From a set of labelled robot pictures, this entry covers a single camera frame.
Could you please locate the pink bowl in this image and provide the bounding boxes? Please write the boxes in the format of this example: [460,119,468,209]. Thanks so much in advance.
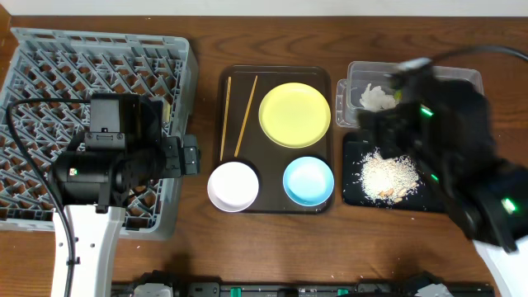
[207,162,260,213]

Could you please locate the wooden chopstick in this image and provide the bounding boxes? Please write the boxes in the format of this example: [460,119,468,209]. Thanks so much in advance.
[219,77,232,162]
[234,75,258,158]

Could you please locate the yellow plate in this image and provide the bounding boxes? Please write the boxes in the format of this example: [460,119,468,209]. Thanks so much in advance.
[258,82,331,149]

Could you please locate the light blue bowl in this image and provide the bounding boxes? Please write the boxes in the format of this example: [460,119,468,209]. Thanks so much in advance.
[282,157,335,207]

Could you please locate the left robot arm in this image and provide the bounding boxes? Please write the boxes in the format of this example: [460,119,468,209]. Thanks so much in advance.
[49,93,200,296]

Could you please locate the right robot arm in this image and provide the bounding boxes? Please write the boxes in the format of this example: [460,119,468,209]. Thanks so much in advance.
[357,58,527,296]

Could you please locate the clear plastic waste bin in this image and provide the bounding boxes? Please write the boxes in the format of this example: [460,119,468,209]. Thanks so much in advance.
[336,61,484,129]

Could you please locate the dark brown serving tray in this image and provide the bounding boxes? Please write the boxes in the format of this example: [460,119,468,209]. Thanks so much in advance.
[214,65,334,215]

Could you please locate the black tray bin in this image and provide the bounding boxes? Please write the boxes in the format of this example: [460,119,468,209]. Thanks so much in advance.
[342,132,444,213]

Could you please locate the crumpled white tissue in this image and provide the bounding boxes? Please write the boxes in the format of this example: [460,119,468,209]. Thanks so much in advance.
[360,83,398,111]

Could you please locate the rice and food scraps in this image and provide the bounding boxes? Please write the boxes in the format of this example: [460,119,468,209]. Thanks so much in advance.
[357,149,422,205]

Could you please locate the grey plastic dish rack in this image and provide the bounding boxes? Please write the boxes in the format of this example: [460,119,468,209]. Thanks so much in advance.
[1,27,199,240]

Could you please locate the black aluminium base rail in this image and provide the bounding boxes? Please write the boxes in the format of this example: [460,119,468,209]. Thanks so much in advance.
[110,271,496,297]

